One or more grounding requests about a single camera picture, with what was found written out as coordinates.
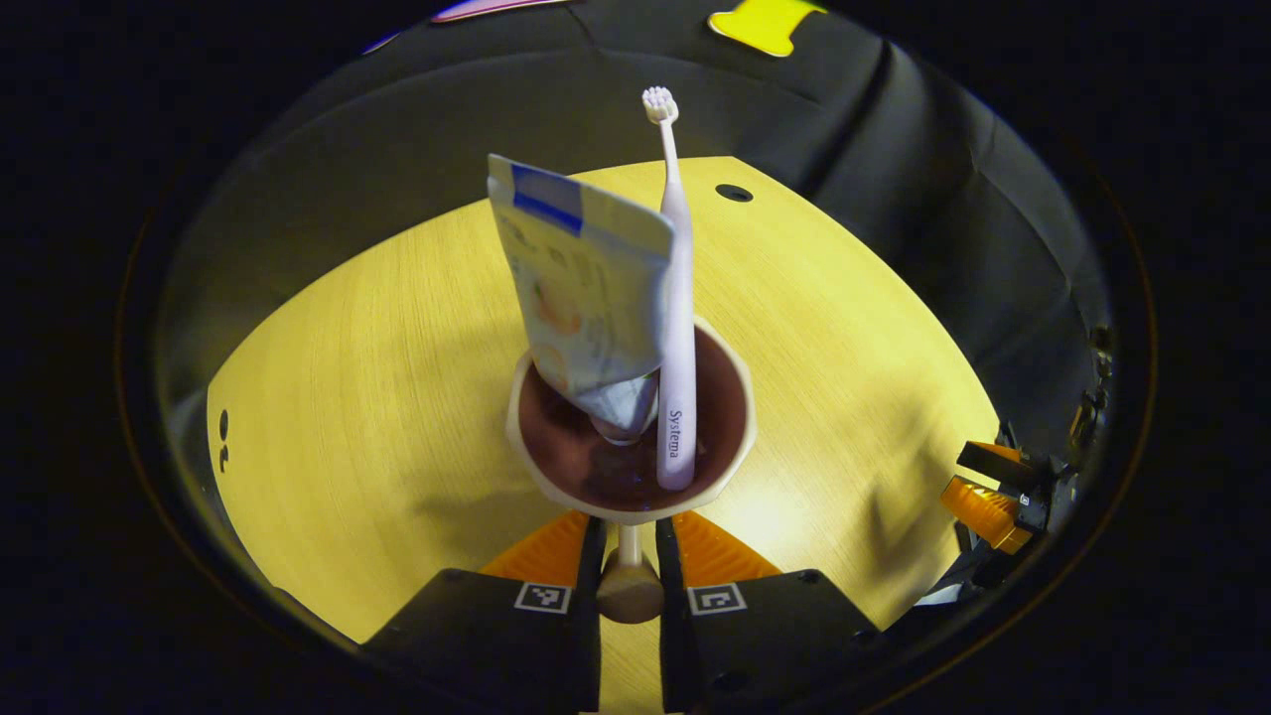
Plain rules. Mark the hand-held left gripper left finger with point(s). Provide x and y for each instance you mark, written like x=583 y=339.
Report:
x=477 y=636

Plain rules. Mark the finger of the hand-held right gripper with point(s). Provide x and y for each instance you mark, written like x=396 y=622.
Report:
x=993 y=462
x=983 y=511

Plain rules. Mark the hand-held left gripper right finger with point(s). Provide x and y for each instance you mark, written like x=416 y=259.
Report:
x=775 y=636

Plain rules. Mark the beige cup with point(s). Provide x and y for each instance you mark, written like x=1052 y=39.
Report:
x=606 y=477

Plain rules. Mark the pale pink toothbrush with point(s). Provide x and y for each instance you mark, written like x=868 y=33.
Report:
x=678 y=397

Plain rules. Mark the white toothpaste tube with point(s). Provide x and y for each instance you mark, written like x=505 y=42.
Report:
x=586 y=288

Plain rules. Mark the black backdrop cloth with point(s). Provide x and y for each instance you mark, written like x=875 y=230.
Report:
x=894 y=149

